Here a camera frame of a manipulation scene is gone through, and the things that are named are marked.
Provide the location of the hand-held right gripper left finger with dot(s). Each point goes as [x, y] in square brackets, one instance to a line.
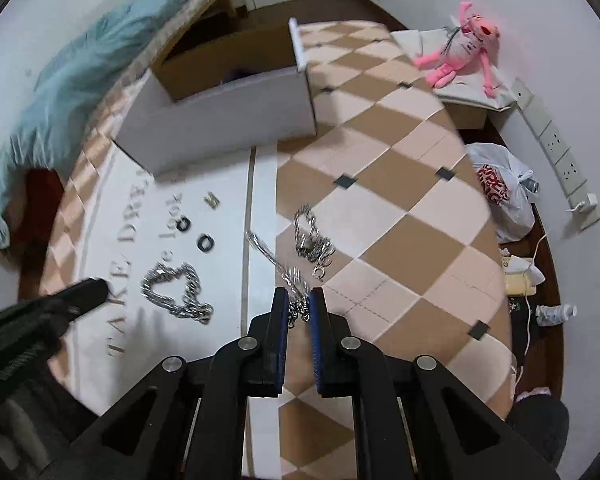
[283, 350]

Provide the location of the white power strip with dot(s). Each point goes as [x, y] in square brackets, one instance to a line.
[554, 145]

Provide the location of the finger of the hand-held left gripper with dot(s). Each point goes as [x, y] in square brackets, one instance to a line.
[82, 294]

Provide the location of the white charger plug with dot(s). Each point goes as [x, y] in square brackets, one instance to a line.
[583, 205]

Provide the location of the pale yellow pouch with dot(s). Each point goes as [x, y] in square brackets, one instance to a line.
[517, 282]

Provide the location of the checkered brown tablecloth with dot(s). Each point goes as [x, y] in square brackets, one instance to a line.
[379, 210]

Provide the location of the white lettered mat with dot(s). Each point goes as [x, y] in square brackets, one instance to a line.
[220, 260]

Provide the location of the white plastic bag red print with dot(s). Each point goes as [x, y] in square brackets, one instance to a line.
[514, 210]

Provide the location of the white cardboard box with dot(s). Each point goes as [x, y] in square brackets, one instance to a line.
[230, 120]

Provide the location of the clear plastic bottle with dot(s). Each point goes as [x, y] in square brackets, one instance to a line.
[554, 314]

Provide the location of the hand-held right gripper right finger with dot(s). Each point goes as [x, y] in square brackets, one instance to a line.
[316, 350]

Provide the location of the light blue fluffy blanket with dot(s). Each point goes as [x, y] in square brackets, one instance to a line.
[80, 75]

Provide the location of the pink plush toy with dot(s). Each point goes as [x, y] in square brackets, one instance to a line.
[462, 42]

